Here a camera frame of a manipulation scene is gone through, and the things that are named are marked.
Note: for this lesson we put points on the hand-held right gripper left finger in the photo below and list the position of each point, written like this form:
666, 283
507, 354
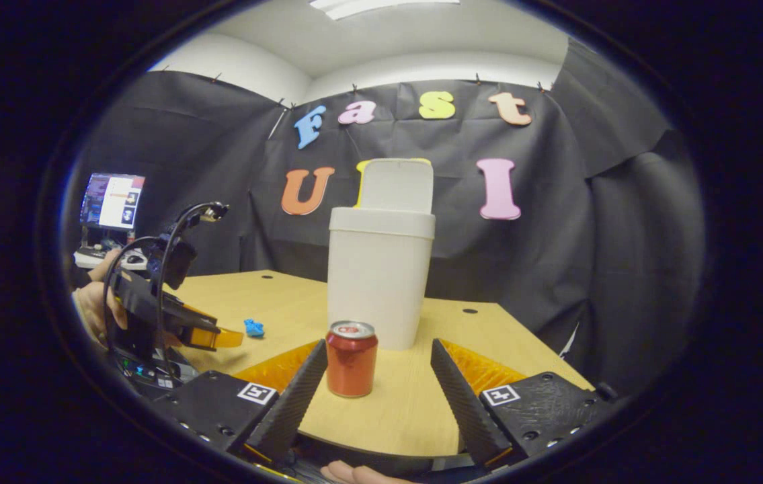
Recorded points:
294, 403

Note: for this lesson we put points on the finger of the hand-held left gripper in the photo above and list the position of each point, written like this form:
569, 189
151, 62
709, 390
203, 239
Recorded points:
220, 338
196, 319

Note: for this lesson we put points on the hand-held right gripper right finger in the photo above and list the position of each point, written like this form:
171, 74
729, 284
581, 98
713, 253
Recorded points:
465, 403

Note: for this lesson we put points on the blue paper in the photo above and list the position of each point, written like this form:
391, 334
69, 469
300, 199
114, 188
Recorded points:
254, 329

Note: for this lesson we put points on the red pop can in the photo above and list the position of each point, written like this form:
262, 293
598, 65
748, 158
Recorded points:
351, 366

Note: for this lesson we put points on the white desktop garbage bin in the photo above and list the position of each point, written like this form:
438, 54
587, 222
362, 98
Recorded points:
378, 282

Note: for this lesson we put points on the wooden desktop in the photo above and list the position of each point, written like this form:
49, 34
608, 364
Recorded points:
408, 403

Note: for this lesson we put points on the dark electronic device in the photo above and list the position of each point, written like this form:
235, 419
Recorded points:
152, 374

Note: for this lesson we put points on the white side desk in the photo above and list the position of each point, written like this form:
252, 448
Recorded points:
85, 258

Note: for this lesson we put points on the computer monitor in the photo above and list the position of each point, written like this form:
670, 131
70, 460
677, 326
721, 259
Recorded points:
115, 202

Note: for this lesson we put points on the black backdrop cloth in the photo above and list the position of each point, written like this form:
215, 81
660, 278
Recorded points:
220, 168

